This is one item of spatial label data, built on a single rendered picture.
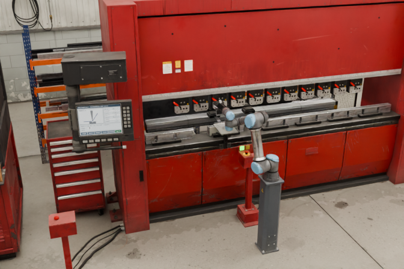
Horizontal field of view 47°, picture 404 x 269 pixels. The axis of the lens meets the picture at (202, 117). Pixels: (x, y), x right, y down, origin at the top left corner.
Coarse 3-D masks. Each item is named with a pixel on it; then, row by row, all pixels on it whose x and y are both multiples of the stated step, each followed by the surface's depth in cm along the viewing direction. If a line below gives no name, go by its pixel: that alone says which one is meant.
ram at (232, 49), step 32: (160, 32) 424; (192, 32) 433; (224, 32) 442; (256, 32) 452; (288, 32) 462; (320, 32) 473; (352, 32) 485; (384, 32) 496; (160, 64) 435; (224, 64) 455; (256, 64) 465; (288, 64) 476; (320, 64) 487; (352, 64) 499; (384, 64) 512; (192, 96) 457
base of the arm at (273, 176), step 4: (264, 172) 419; (268, 172) 412; (272, 172) 411; (276, 172) 412; (264, 176) 417; (268, 176) 413; (272, 176) 412; (276, 176) 413; (268, 180) 413; (272, 180) 412; (276, 180) 413
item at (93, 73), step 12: (72, 60) 357; (84, 60) 357; (96, 60) 357; (108, 60) 359; (120, 60) 360; (72, 72) 358; (84, 72) 359; (96, 72) 361; (108, 72) 363; (120, 72) 364; (72, 84) 362; (72, 96) 375; (72, 108) 379; (72, 120) 383; (72, 132) 389; (84, 144) 395
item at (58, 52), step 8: (48, 48) 587; (56, 48) 589; (64, 48) 588; (72, 48) 589; (80, 48) 590; (88, 48) 593; (96, 48) 596; (32, 56) 566; (40, 56) 562; (48, 56) 565; (56, 56) 567
